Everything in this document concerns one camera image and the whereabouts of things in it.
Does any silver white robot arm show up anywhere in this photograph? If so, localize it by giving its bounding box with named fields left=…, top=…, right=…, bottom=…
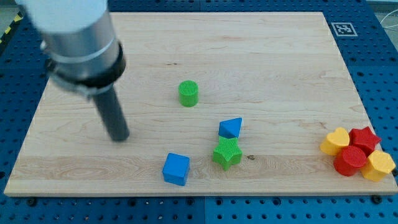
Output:
left=16, top=0, right=126, bottom=98

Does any blue cube block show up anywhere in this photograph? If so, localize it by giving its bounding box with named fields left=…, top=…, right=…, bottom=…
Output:
left=162, top=153, right=190, bottom=186

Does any light wooden board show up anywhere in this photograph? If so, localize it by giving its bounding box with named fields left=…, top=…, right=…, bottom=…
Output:
left=4, top=12, right=397, bottom=197

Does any green cylinder block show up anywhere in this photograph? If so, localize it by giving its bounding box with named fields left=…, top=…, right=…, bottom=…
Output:
left=178, top=80, right=199, bottom=107

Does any blue triangle block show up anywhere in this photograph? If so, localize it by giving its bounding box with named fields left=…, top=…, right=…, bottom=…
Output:
left=218, top=118, right=243, bottom=139

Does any green star block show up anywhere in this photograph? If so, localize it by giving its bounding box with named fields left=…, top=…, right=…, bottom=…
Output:
left=212, top=136, right=243, bottom=171

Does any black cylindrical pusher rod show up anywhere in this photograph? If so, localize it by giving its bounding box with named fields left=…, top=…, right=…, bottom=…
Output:
left=93, top=86, right=130, bottom=142

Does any yellow heart block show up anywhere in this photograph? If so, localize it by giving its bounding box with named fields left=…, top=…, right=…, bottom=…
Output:
left=319, top=127, right=350, bottom=156

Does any red cylinder block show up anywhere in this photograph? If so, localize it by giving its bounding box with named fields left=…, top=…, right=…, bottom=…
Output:
left=333, top=146, right=367, bottom=177

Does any white fiducial marker tag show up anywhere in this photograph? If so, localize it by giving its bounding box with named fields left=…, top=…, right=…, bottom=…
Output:
left=331, top=22, right=358, bottom=37

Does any red star block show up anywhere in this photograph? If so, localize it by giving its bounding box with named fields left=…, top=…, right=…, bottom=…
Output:
left=349, top=126, right=382, bottom=156

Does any yellow hexagon block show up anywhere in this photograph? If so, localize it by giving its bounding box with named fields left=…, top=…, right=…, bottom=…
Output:
left=361, top=150, right=396, bottom=182

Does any white cable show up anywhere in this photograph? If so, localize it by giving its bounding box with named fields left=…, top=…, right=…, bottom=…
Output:
left=379, top=9, right=398, bottom=32

